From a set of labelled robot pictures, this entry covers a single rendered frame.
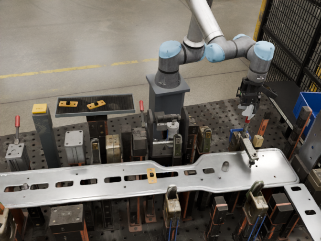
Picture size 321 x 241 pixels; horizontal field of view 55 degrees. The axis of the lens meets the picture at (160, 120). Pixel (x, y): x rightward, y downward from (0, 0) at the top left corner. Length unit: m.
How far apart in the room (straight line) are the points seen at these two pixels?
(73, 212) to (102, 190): 0.16
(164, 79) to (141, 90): 1.93
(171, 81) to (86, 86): 2.15
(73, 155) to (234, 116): 1.25
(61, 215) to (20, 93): 2.68
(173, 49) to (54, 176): 0.85
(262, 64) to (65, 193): 0.95
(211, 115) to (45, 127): 1.17
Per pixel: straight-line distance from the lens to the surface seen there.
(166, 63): 1.65
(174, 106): 1.78
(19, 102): 3.66
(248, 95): 1.34
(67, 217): 1.25
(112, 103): 1.50
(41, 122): 1.55
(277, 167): 1.55
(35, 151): 1.99
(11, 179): 1.48
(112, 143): 1.41
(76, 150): 1.41
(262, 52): 1.25
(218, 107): 2.30
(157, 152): 1.52
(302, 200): 1.47
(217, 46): 1.25
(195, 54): 1.70
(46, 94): 3.69
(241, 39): 1.33
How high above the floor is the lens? 2.06
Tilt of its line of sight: 40 degrees down
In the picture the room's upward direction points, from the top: 4 degrees clockwise
